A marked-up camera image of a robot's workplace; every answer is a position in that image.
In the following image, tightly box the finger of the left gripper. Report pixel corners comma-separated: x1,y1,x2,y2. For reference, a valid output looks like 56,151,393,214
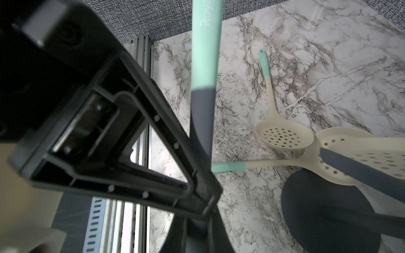
7,51,223,219

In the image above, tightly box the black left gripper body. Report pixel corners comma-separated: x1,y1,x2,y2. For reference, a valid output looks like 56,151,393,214
1,1,114,142

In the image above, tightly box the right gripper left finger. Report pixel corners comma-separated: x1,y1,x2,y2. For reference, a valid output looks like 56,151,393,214
160,215,188,253

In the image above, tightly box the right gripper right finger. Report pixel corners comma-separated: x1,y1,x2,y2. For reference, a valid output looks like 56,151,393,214
207,209,235,253

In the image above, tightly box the dark grey utensil rack stand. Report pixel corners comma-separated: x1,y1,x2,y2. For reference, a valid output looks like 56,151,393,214
281,169,405,253

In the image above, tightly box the cream skimmer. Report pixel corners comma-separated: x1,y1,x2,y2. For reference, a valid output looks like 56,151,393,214
212,126,405,186

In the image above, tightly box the cream slotted spoon small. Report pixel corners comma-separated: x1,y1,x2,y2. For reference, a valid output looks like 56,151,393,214
255,49,314,151

